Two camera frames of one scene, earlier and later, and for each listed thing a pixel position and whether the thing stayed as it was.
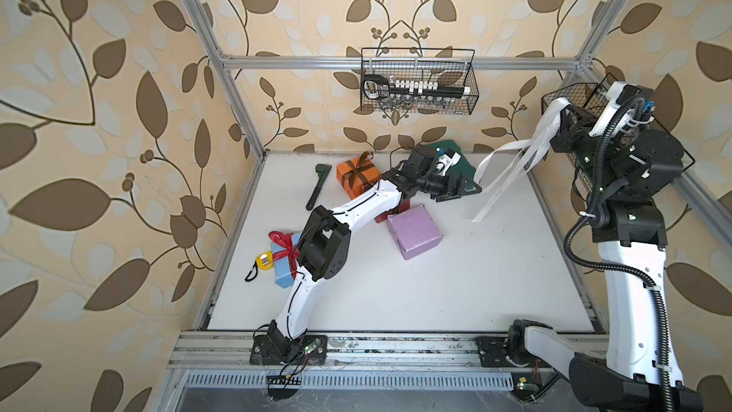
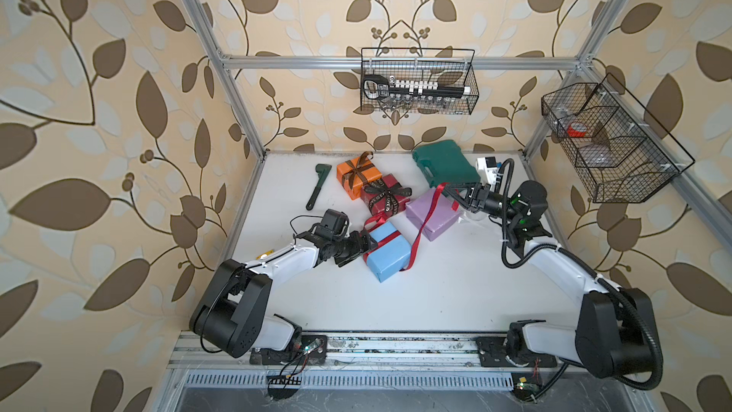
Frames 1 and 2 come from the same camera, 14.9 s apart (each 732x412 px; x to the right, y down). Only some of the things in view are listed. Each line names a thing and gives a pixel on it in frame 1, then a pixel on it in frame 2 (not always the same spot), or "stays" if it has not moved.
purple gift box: [414, 230] → [441, 214]
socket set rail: [378, 87] stays
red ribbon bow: [290, 249] → [376, 220]
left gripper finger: [470, 188] → [368, 240]
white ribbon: [529, 153] → [471, 216]
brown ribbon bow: [358, 169] stays
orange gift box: [357, 175] stays
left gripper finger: [447, 197] → [358, 255]
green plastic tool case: [452, 159] stays
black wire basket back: [418, 80] stays
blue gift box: [283, 277] → [391, 257]
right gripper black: [573, 133] → [476, 199]
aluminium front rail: [233, 350] stays
